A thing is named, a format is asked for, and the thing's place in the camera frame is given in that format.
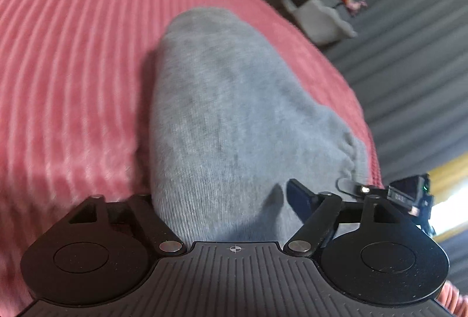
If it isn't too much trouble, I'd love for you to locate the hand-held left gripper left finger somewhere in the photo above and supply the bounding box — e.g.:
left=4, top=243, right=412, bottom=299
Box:
left=68, top=193, right=188, bottom=256

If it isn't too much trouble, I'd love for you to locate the pink plush toy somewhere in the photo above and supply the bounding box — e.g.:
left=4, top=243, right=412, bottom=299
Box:
left=334, top=0, right=368, bottom=16

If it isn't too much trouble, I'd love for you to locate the pink ribbed blanket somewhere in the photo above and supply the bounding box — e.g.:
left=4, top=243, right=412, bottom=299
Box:
left=0, top=0, right=468, bottom=317

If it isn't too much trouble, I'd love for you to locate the grey sock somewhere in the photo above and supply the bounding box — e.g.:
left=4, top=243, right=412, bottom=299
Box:
left=148, top=8, right=369, bottom=242

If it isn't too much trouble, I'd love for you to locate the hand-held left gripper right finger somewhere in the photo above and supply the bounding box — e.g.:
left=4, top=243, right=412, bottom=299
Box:
left=283, top=178, right=418, bottom=258

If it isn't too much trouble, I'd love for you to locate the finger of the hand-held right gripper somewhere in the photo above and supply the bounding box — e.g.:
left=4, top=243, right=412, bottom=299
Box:
left=337, top=177, right=389, bottom=199

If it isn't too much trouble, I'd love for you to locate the grey curtain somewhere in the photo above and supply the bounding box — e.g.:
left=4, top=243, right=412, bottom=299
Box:
left=325, top=0, right=468, bottom=171

